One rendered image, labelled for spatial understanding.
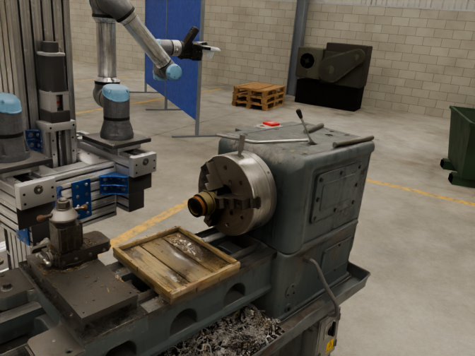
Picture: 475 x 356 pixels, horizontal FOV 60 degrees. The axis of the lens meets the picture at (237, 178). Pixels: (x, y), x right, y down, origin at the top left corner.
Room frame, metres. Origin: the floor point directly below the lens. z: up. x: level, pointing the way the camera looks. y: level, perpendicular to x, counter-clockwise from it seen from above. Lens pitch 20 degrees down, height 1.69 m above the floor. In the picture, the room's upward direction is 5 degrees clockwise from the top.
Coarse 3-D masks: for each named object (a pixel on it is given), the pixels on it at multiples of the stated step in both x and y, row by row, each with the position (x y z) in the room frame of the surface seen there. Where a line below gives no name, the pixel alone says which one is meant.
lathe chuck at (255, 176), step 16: (208, 160) 1.54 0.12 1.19; (224, 160) 1.46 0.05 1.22; (240, 160) 1.44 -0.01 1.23; (224, 176) 1.46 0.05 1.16; (240, 176) 1.40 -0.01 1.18; (256, 176) 1.40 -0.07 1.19; (224, 192) 1.51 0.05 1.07; (240, 192) 1.40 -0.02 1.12; (256, 192) 1.36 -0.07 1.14; (224, 208) 1.45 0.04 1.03; (256, 208) 1.35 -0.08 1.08; (224, 224) 1.44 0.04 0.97; (240, 224) 1.39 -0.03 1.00; (256, 224) 1.38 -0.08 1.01
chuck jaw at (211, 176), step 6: (210, 162) 1.49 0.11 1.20; (204, 168) 1.48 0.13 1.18; (210, 168) 1.47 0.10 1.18; (204, 174) 1.48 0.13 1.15; (210, 174) 1.45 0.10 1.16; (216, 174) 1.47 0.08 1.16; (204, 180) 1.45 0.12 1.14; (210, 180) 1.44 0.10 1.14; (216, 180) 1.45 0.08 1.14; (204, 186) 1.41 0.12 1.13; (210, 186) 1.42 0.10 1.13; (216, 186) 1.44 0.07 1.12; (222, 186) 1.45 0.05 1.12
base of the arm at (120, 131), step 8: (104, 120) 1.83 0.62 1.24; (112, 120) 1.81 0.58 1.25; (120, 120) 1.82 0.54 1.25; (128, 120) 1.85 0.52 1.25; (104, 128) 1.81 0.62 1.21; (112, 128) 1.80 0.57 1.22; (120, 128) 1.81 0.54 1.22; (128, 128) 1.84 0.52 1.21; (104, 136) 1.80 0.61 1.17; (112, 136) 1.79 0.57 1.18; (120, 136) 1.80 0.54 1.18; (128, 136) 1.83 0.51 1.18
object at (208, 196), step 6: (204, 192) 1.38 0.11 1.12; (210, 192) 1.40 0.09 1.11; (192, 198) 1.34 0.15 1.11; (198, 198) 1.34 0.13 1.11; (204, 198) 1.35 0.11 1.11; (210, 198) 1.36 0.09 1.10; (192, 204) 1.38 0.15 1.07; (198, 204) 1.33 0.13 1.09; (204, 204) 1.34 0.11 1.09; (210, 204) 1.35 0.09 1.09; (192, 210) 1.36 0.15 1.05; (198, 210) 1.37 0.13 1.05; (204, 210) 1.33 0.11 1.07; (210, 210) 1.35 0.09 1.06; (198, 216) 1.33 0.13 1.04
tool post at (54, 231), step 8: (56, 224) 1.06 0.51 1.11; (64, 224) 1.07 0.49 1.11; (72, 224) 1.08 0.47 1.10; (80, 224) 1.10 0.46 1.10; (56, 232) 1.06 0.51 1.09; (64, 232) 1.05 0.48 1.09; (72, 232) 1.07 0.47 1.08; (80, 232) 1.08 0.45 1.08; (56, 240) 1.06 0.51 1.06; (64, 240) 1.05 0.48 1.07; (72, 240) 1.07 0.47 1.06; (80, 240) 1.08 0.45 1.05; (56, 248) 1.06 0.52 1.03; (64, 248) 1.05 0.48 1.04; (72, 248) 1.07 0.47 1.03
